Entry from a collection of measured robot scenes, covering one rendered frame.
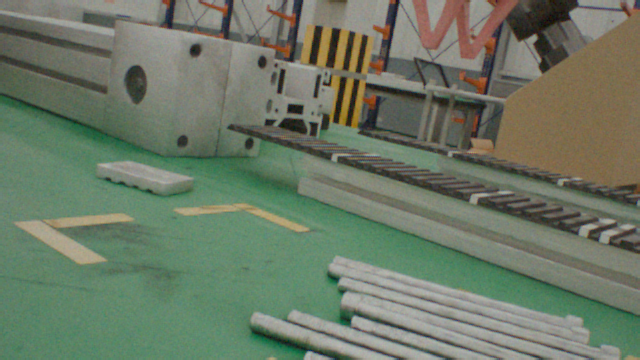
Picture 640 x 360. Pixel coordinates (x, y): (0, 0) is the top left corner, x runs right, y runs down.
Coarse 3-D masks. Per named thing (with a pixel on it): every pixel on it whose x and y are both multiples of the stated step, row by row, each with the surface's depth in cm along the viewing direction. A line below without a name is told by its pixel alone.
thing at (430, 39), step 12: (420, 0) 55; (456, 0) 53; (420, 12) 55; (444, 12) 54; (456, 12) 54; (420, 24) 56; (444, 24) 54; (420, 36) 56; (432, 36) 55; (444, 36) 55; (432, 48) 55
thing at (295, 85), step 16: (288, 64) 75; (272, 80) 68; (288, 80) 75; (304, 80) 73; (320, 80) 73; (272, 96) 68; (288, 96) 75; (304, 96) 73; (320, 96) 74; (272, 112) 68; (288, 112) 73; (304, 112) 72; (288, 128) 76; (304, 128) 74; (320, 128) 75
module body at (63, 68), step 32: (0, 32) 67; (32, 32) 63; (64, 32) 57; (96, 32) 53; (0, 64) 65; (32, 64) 60; (64, 64) 57; (96, 64) 53; (32, 96) 61; (64, 96) 57; (96, 96) 54; (96, 128) 54
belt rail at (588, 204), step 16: (448, 160) 57; (464, 176) 57; (480, 176) 55; (496, 176) 54; (512, 176) 53; (528, 192) 53; (544, 192) 52; (560, 192) 51; (576, 192) 50; (576, 208) 51; (592, 208) 49; (608, 208) 48; (624, 208) 48; (624, 224) 48
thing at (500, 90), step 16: (416, 64) 358; (432, 64) 387; (432, 80) 354; (496, 80) 350; (432, 96) 356; (464, 96) 345; (480, 96) 341; (496, 96) 351; (448, 112) 401; (448, 128) 404
